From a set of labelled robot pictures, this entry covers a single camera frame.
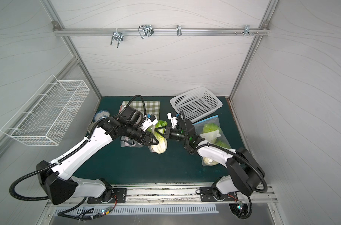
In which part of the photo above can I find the white plastic basket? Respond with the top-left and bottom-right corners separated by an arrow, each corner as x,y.
170,87 -> 223,123

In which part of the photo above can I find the right black cable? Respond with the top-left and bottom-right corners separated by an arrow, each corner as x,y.
177,111 -> 269,219

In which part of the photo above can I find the metal hook clamp left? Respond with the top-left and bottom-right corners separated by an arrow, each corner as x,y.
110,29 -> 124,48

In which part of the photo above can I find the aluminium top rail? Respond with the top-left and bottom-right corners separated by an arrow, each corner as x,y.
53,27 -> 270,37

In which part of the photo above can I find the white vented strip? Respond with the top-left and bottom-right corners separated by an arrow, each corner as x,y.
54,204 -> 219,216

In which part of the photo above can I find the metal hook small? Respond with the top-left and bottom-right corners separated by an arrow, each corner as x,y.
176,25 -> 182,37

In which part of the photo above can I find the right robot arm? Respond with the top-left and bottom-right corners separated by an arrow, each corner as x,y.
155,117 -> 268,201

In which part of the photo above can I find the metal hook clamp middle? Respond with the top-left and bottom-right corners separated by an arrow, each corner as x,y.
137,24 -> 154,39

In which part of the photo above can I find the metal bracket right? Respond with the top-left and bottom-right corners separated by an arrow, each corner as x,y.
234,25 -> 259,37

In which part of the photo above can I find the green checkered cloth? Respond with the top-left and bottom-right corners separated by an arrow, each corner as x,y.
130,100 -> 160,120

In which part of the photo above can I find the metal hook clamp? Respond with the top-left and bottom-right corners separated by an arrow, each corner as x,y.
137,24 -> 154,39
110,29 -> 124,48

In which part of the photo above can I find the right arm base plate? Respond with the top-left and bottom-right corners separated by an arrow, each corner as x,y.
195,187 -> 238,202

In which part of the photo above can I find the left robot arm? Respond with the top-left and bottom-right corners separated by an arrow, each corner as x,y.
36,106 -> 158,205

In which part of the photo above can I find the pink-dotted zipper bag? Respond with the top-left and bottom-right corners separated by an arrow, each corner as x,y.
120,123 -> 165,147

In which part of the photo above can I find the white wire wall basket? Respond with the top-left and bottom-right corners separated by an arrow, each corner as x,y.
1,75 -> 90,146

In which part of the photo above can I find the grey striped mug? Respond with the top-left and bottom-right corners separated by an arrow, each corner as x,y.
87,121 -> 96,133

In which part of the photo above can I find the clear blue-zip zipper bag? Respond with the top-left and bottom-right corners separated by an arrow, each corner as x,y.
191,114 -> 233,167

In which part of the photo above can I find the left black corrugated cable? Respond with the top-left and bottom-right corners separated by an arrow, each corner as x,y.
8,94 -> 148,202

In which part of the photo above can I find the chinese cabbage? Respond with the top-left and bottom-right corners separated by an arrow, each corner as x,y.
148,121 -> 168,154
197,141 -> 233,167
202,123 -> 222,134

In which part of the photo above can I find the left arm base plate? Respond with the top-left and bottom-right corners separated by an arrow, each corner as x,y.
87,188 -> 127,204

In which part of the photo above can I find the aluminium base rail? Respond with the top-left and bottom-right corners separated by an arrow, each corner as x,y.
46,182 -> 278,208

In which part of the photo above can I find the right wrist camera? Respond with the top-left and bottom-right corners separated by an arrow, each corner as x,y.
167,112 -> 179,129

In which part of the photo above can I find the blue floral bowl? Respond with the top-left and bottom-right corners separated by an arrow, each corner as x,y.
93,110 -> 110,122

